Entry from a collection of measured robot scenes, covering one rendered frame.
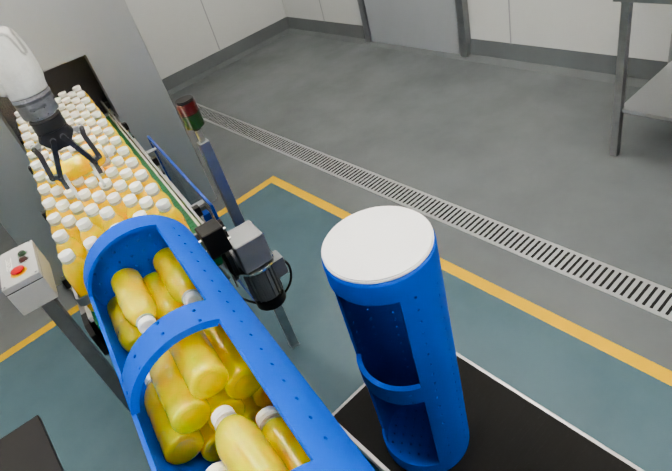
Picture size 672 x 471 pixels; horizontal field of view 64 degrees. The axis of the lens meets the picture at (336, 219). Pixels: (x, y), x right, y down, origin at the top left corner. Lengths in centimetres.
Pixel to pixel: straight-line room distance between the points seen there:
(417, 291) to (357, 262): 15
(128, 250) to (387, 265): 63
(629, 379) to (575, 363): 19
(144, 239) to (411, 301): 67
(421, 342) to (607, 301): 130
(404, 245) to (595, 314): 136
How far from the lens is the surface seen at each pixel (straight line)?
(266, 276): 186
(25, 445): 134
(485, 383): 207
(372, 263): 124
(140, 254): 141
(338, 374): 238
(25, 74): 143
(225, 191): 198
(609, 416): 221
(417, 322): 132
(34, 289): 167
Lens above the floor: 186
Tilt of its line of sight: 36 degrees down
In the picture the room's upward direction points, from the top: 17 degrees counter-clockwise
